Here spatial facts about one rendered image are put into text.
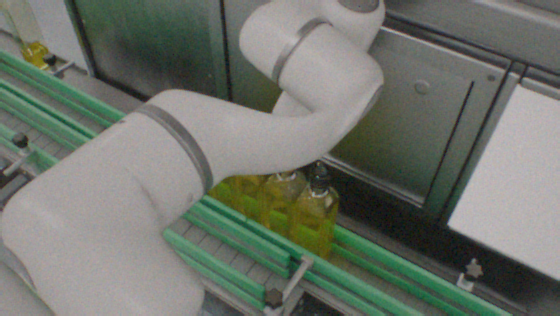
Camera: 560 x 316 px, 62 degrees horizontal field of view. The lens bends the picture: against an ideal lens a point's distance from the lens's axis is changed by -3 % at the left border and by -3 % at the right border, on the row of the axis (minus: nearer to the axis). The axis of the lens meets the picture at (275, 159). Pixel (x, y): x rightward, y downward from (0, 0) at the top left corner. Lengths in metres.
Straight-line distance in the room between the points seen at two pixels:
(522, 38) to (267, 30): 0.31
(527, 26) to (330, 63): 0.27
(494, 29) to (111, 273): 0.49
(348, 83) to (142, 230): 0.21
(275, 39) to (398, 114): 0.34
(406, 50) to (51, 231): 0.49
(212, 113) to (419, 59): 0.37
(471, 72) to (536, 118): 0.10
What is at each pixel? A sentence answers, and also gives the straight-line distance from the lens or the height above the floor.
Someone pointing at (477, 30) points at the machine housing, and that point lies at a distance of 0.62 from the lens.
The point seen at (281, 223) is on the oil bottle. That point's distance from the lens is 0.81.
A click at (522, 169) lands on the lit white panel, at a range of 0.72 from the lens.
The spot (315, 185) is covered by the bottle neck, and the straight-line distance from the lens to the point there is 0.70.
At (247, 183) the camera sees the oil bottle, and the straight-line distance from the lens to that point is 0.78.
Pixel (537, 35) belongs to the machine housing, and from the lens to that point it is 0.61.
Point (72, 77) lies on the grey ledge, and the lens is 1.36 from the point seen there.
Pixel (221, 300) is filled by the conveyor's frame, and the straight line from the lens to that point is 0.89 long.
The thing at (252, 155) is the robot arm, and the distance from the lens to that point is 0.37.
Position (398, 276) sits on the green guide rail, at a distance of 0.88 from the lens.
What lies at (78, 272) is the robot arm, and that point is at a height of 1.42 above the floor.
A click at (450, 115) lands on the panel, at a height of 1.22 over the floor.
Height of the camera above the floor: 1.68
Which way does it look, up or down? 49 degrees down
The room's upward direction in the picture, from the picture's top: straight up
